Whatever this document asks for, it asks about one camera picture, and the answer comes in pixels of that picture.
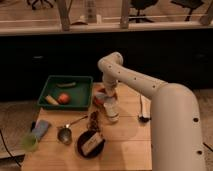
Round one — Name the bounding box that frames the grey towel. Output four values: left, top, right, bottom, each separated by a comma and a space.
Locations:
95, 92, 108, 102

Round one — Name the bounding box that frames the red bowl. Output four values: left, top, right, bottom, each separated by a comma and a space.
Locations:
93, 88, 118, 107

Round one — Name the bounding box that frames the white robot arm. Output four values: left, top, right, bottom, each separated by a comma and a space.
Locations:
98, 52, 206, 171

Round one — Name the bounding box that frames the brown grape bunch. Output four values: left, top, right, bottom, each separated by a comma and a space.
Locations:
87, 111, 101, 132

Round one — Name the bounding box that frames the green plastic tray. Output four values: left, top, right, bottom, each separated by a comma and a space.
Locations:
37, 75, 93, 111

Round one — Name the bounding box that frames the orange fruit in tray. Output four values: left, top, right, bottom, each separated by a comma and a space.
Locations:
57, 93, 70, 104

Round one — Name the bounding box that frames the white box on plate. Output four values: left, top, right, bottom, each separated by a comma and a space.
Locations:
81, 133, 103, 156

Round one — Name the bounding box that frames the black round plate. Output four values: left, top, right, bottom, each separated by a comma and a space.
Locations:
77, 131, 105, 158

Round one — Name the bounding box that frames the yellow corn piece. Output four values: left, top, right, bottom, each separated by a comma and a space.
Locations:
45, 95, 59, 105

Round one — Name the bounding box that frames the blue sponge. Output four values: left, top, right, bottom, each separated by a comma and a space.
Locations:
32, 120, 51, 141

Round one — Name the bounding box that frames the office chair base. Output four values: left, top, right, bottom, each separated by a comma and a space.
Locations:
129, 0, 158, 23

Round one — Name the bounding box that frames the green plastic cup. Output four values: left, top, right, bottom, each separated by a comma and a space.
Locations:
21, 134, 38, 152

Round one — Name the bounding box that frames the office chair left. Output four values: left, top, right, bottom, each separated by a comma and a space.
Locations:
26, 0, 54, 10

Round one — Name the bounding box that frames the office chair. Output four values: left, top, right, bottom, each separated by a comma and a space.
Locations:
26, 0, 54, 10
171, 0, 204, 21

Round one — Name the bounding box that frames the office chair right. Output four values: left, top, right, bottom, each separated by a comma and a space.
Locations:
171, 0, 204, 21

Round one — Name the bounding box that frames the metal ladle with handle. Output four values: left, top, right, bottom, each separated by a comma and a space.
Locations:
57, 115, 87, 145

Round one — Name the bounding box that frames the wooden post middle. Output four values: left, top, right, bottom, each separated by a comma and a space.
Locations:
120, 0, 130, 29

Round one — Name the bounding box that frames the wooden post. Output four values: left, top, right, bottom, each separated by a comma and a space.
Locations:
120, 0, 130, 29
200, 1, 213, 26

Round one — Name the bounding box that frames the wooden post right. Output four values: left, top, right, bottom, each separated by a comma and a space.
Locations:
200, 1, 213, 26

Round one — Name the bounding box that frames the black cable right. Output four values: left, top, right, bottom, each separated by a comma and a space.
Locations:
203, 142, 213, 153

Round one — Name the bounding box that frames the black cable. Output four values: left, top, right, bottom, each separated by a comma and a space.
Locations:
203, 142, 213, 153
0, 129, 22, 168

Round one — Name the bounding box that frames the black cable left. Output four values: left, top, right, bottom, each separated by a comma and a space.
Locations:
0, 129, 22, 168

